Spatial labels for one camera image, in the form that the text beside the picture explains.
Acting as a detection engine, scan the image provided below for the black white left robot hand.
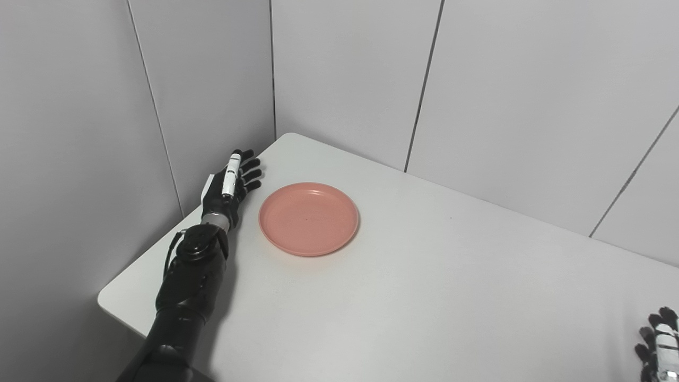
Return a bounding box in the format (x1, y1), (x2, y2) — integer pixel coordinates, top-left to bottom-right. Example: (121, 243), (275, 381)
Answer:
(201, 149), (263, 230)

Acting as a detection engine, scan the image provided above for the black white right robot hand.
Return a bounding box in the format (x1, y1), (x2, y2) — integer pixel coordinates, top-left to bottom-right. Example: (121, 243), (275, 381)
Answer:
(634, 307), (679, 382)

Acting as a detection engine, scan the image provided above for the pink round plate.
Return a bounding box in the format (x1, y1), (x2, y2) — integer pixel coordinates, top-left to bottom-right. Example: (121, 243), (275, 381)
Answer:
(258, 183), (360, 258)

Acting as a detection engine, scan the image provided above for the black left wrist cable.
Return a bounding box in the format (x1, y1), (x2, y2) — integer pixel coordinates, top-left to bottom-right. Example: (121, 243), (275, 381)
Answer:
(163, 229), (189, 276)

